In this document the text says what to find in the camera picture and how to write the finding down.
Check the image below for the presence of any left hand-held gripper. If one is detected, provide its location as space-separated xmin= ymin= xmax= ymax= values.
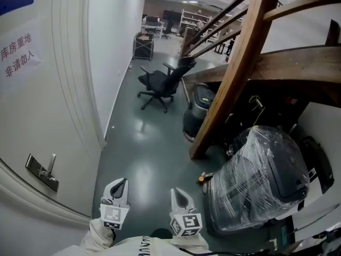
xmin=100 ymin=178 xmax=132 ymax=230

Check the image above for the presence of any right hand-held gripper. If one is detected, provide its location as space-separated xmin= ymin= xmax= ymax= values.
xmin=169 ymin=187 xmax=204 ymax=238

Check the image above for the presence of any silver door lock with handle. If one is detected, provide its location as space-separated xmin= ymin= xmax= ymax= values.
xmin=25 ymin=153 xmax=60 ymax=193

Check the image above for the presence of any person's right forearm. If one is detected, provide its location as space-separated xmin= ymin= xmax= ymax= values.
xmin=169 ymin=233 xmax=212 ymax=256

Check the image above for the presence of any person's left forearm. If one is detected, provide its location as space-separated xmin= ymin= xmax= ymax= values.
xmin=79 ymin=217 xmax=118 ymax=256

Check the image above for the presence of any white door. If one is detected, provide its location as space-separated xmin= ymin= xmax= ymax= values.
xmin=0 ymin=0 xmax=108 ymax=225

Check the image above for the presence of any yellow and black tool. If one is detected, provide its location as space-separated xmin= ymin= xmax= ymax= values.
xmin=196 ymin=170 xmax=214 ymax=184

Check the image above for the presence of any person's white jacket torso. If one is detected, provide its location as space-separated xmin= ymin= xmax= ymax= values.
xmin=52 ymin=235 xmax=187 ymax=256

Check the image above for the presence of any plastic-wrapped black machine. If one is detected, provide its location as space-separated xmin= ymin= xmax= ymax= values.
xmin=203 ymin=125 xmax=311 ymax=237

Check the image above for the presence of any grey floor cleaning machine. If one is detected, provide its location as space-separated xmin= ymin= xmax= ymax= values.
xmin=182 ymin=82 xmax=222 ymax=144

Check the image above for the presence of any device with green screen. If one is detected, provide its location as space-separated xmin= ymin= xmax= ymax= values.
xmin=268 ymin=217 xmax=297 ymax=251

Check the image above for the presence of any black office chair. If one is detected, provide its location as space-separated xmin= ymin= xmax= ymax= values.
xmin=136 ymin=57 xmax=198 ymax=114

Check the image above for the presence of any brown wooden staircase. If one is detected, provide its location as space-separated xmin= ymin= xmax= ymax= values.
xmin=180 ymin=0 xmax=341 ymax=160

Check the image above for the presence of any white panel board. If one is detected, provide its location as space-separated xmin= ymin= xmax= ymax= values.
xmin=289 ymin=101 xmax=341 ymax=225

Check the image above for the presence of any paper sign with red text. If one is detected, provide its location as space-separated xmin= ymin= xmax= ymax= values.
xmin=0 ymin=31 xmax=43 ymax=88

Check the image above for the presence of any small black swivel chair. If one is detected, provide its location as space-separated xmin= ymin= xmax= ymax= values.
xmin=160 ymin=21 xmax=173 ymax=40

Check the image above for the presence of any white office desk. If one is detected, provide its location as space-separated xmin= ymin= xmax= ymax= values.
xmin=141 ymin=20 xmax=165 ymax=37

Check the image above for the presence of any white shelving unit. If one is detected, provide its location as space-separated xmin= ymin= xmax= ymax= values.
xmin=179 ymin=9 xmax=214 ymax=35

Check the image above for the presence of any yellow cable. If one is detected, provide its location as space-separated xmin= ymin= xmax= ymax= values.
xmin=248 ymin=94 xmax=265 ymax=128

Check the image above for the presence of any black case with handle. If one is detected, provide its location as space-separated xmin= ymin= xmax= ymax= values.
xmin=299 ymin=135 xmax=335 ymax=195

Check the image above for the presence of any metal frame cart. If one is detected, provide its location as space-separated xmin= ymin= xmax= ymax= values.
xmin=133 ymin=33 xmax=155 ymax=62

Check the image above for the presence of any black wall screen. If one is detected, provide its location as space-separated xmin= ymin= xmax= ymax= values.
xmin=163 ymin=10 xmax=182 ymax=21

